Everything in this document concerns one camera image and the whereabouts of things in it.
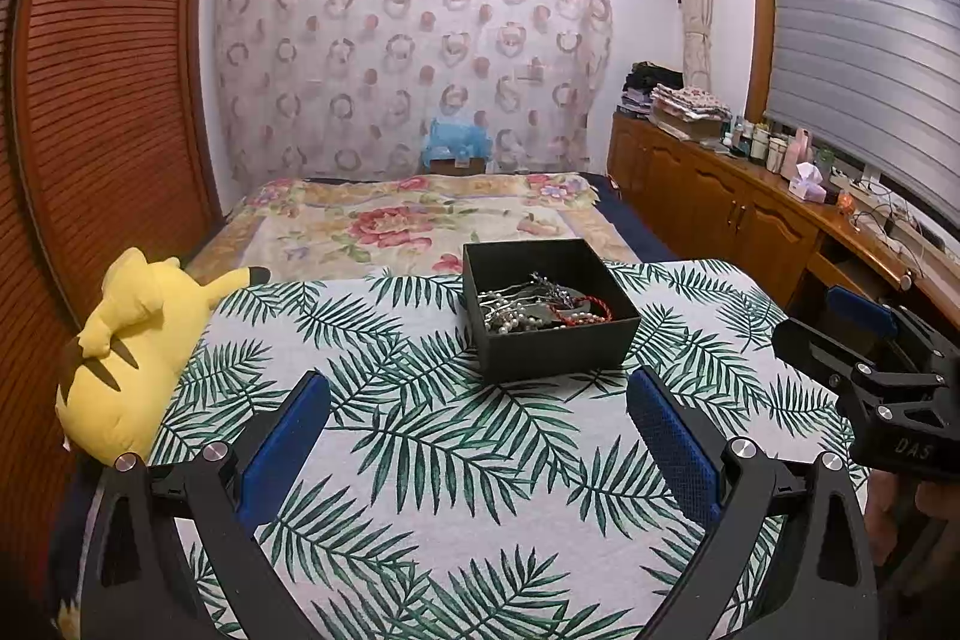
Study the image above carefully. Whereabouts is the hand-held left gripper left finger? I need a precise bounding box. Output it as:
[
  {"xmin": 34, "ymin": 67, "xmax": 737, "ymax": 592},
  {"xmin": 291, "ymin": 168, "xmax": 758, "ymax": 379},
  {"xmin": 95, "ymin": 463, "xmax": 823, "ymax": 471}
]
[{"xmin": 81, "ymin": 368, "xmax": 332, "ymax": 640}]

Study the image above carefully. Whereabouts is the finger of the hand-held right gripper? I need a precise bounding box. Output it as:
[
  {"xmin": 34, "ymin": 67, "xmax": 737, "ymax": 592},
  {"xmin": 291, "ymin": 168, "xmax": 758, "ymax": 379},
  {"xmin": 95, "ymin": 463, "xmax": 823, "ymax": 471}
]
[
  {"xmin": 823, "ymin": 284, "xmax": 901, "ymax": 342},
  {"xmin": 771, "ymin": 317, "xmax": 877, "ymax": 395}
]

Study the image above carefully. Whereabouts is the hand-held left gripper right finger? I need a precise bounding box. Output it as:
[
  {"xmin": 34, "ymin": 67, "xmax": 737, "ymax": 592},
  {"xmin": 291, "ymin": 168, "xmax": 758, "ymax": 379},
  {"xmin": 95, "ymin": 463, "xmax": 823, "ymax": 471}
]
[{"xmin": 625, "ymin": 367, "xmax": 880, "ymax": 640}]

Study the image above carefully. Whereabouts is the black jewelry box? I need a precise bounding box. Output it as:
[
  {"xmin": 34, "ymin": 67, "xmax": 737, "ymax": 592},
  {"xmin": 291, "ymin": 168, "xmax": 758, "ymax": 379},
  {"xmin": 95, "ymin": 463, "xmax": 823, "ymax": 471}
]
[{"xmin": 460, "ymin": 237, "xmax": 642, "ymax": 387}]

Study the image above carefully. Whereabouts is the pearl necklace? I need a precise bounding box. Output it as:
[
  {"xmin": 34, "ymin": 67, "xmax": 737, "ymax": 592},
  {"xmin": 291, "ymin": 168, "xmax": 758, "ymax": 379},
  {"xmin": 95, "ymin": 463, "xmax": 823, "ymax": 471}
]
[{"xmin": 478, "ymin": 289, "xmax": 556, "ymax": 333}]

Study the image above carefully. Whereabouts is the person's right hand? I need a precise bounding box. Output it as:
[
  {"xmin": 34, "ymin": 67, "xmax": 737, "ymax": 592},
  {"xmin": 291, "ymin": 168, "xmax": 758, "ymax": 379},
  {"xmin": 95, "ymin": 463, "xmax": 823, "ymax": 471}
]
[{"xmin": 866, "ymin": 471, "xmax": 960, "ymax": 585}]

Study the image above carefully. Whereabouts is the pink tissue box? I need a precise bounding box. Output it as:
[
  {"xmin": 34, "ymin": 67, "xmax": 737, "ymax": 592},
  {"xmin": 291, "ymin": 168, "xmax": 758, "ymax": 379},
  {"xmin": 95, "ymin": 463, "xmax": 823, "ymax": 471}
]
[{"xmin": 785, "ymin": 161, "xmax": 827, "ymax": 204}]

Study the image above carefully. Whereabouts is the green leaf print cloth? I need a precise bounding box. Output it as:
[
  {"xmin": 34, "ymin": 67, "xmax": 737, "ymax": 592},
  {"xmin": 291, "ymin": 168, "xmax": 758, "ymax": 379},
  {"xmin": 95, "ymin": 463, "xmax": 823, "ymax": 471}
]
[{"xmin": 145, "ymin": 257, "xmax": 877, "ymax": 640}]

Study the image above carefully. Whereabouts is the wooden cabinet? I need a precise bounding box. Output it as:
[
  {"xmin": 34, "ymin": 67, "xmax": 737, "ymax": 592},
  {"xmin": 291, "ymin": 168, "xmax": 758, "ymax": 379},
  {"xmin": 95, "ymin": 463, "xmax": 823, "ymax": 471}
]
[{"xmin": 604, "ymin": 110, "xmax": 960, "ymax": 330}]

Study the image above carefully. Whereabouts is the yellow plush toy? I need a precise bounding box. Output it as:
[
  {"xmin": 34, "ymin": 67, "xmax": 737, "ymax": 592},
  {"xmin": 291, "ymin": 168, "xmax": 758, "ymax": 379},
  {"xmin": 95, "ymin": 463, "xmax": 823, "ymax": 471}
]
[{"xmin": 55, "ymin": 247, "xmax": 272, "ymax": 467}]

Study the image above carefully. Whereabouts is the group of bottles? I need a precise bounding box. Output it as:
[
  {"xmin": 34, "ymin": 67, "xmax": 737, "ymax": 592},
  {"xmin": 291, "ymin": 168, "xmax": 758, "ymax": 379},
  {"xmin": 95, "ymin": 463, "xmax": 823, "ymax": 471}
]
[{"xmin": 721, "ymin": 113, "xmax": 835, "ymax": 176}]

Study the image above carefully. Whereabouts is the navy bed sheet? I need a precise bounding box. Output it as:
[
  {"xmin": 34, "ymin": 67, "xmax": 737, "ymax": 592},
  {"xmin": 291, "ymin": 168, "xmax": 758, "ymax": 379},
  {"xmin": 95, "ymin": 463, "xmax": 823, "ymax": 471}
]
[{"xmin": 583, "ymin": 171, "xmax": 682, "ymax": 266}]

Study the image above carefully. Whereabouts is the floral blanket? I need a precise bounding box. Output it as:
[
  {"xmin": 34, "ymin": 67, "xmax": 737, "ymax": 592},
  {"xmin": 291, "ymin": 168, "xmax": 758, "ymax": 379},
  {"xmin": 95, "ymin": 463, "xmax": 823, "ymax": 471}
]
[{"xmin": 182, "ymin": 173, "xmax": 640, "ymax": 287}]

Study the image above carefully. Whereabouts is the stack of patterned cloths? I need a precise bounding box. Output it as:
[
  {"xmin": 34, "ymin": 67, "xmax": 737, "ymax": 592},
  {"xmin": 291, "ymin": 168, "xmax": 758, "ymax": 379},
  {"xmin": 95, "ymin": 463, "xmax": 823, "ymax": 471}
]
[{"xmin": 648, "ymin": 83, "xmax": 733, "ymax": 144}]

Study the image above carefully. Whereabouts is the grey window blind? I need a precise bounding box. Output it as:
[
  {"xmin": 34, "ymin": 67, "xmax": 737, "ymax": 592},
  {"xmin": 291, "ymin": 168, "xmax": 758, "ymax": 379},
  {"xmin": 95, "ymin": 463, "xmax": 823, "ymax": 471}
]
[{"xmin": 765, "ymin": 0, "xmax": 960, "ymax": 230}]

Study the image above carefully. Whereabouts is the stack of dark clothes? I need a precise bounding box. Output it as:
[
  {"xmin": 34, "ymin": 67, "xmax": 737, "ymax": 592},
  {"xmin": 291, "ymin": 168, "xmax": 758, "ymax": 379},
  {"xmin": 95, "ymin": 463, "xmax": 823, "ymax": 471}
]
[{"xmin": 621, "ymin": 60, "xmax": 685, "ymax": 121}]

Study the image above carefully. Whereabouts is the cardboard box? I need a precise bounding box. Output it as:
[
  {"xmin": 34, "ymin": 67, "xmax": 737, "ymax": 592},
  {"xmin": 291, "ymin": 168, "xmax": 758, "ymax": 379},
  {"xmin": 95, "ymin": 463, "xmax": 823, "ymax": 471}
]
[{"xmin": 428, "ymin": 155, "xmax": 488, "ymax": 177}]

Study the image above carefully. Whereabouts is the blue plastic bag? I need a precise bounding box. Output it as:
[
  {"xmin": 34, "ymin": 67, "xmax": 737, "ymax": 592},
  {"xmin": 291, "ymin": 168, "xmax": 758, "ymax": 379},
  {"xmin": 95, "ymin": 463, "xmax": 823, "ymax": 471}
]
[{"xmin": 421, "ymin": 115, "xmax": 493, "ymax": 163}]

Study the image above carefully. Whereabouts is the wooden louvered wardrobe door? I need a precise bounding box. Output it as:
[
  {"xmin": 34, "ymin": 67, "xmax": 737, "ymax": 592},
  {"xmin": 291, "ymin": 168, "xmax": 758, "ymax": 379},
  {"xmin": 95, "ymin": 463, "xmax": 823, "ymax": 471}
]
[{"xmin": 0, "ymin": 0, "xmax": 227, "ymax": 640}]

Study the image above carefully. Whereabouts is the circle patterned curtain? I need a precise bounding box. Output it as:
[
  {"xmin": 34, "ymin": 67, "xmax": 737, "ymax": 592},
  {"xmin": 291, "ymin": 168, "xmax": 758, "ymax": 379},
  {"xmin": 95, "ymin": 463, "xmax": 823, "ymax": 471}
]
[{"xmin": 204, "ymin": 0, "xmax": 614, "ymax": 200}]

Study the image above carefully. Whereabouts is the power strip with cables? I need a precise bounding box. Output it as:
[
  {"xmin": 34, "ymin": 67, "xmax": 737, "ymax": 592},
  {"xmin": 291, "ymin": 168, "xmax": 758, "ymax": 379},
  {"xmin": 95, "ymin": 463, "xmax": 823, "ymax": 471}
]
[{"xmin": 829, "ymin": 173, "xmax": 947, "ymax": 253}]

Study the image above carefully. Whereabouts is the red string bracelet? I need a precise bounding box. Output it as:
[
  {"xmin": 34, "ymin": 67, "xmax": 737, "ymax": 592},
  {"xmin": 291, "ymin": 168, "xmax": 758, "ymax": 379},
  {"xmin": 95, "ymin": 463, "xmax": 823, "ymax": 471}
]
[{"xmin": 551, "ymin": 293, "xmax": 616, "ymax": 326}]

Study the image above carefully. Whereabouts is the silver chain bracelet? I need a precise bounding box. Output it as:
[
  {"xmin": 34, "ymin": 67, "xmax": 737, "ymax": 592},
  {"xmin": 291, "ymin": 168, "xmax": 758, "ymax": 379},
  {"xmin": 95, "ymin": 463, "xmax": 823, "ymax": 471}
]
[{"xmin": 502, "ymin": 271, "xmax": 580, "ymax": 305}]

